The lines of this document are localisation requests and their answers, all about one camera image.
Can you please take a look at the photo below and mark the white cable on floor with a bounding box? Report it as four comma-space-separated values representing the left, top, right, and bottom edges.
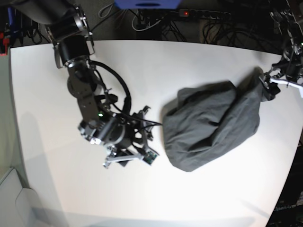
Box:
131, 14, 162, 32

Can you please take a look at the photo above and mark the dark grey t-shirt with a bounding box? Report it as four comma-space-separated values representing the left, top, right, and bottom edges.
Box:
162, 68, 280, 172

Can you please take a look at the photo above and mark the red clamp at table corner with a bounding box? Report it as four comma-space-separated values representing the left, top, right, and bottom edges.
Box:
0, 32, 10, 56

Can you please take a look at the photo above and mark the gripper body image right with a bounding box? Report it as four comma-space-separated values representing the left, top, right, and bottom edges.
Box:
259, 60, 303, 96

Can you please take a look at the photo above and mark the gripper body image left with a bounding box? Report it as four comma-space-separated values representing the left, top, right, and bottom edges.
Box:
78, 106, 154, 168

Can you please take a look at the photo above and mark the blue box at top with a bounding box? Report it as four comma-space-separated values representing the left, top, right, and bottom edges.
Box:
114, 0, 181, 9

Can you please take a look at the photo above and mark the black power strip red light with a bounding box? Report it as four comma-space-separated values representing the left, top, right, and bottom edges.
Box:
178, 9, 232, 20

